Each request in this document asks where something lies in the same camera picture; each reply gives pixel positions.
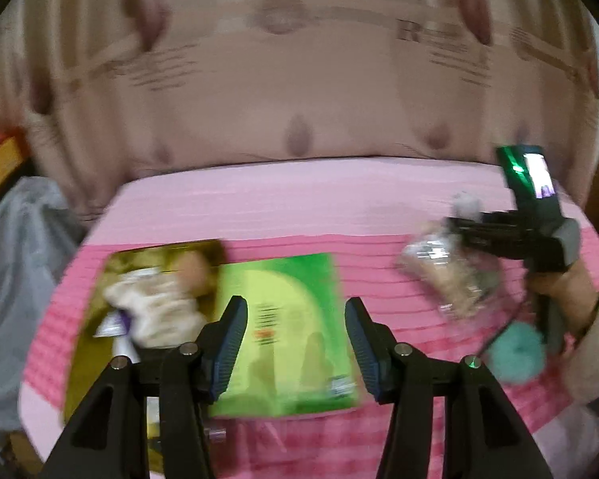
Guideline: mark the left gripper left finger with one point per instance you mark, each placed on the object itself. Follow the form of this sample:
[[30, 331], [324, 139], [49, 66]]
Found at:
[[230, 330]]

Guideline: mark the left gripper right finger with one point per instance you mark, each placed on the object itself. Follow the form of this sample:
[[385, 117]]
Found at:
[[373, 345]]

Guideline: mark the green tissue pack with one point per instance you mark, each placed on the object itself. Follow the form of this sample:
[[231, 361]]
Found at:
[[295, 356]]

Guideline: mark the cream fabric scrunchie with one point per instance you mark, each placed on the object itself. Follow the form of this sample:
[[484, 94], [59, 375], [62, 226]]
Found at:
[[163, 314]]

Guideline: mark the tan makeup sponge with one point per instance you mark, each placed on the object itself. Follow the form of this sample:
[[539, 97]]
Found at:
[[193, 273]]

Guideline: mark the teal fluffy scrunchie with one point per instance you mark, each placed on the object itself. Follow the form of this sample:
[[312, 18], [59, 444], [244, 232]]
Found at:
[[517, 356]]

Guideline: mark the beige sleeve forearm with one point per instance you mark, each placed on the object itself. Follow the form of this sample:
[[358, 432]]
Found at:
[[594, 354]]

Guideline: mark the person right hand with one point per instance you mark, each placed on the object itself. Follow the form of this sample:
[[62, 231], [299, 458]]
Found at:
[[573, 292]]

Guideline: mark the toothpick packet clear plastic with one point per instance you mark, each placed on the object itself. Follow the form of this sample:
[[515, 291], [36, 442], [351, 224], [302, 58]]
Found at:
[[463, 279]]

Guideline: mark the pink checkered tablecloth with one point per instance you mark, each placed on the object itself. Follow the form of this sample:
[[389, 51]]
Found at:
[[362, 211]]

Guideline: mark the gold metal tin tray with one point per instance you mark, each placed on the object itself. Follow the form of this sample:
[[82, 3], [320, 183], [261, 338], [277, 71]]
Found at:
[[157, 349]]

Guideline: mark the grey leaf print cover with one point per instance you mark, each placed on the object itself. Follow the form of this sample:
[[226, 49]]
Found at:
[[39, 236]]

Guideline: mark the beige leaf print curtain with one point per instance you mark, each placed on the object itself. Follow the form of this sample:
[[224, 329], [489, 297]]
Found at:
[[109, 91]]

